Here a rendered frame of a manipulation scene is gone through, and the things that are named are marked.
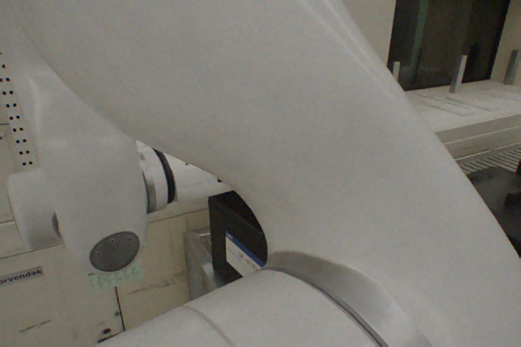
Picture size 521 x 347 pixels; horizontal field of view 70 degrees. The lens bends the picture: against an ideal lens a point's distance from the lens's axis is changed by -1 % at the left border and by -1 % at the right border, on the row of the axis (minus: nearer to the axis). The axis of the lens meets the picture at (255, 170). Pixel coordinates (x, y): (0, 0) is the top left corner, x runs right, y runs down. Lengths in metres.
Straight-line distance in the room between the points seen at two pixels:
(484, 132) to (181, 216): 1.10
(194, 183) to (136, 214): 0.12
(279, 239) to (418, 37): 1.71
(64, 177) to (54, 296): 0.65
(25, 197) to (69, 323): 0.63
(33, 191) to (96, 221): 0.10
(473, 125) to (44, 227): 1.33
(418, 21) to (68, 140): 1.63
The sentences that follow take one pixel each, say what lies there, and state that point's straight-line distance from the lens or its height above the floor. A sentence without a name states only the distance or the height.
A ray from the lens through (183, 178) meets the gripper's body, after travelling 0.46.
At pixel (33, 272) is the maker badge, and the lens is 0.93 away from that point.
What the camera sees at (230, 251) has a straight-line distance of 0.70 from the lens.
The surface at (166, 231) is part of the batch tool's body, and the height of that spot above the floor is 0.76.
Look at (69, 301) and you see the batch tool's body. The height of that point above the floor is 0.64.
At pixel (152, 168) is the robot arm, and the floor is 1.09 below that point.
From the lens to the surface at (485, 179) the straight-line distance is 1.07.
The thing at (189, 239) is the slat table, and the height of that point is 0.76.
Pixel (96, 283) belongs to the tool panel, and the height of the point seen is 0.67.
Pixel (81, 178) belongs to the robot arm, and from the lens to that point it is 0.34.
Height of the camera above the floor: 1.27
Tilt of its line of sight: 25 degrees down
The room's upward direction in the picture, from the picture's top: straight up
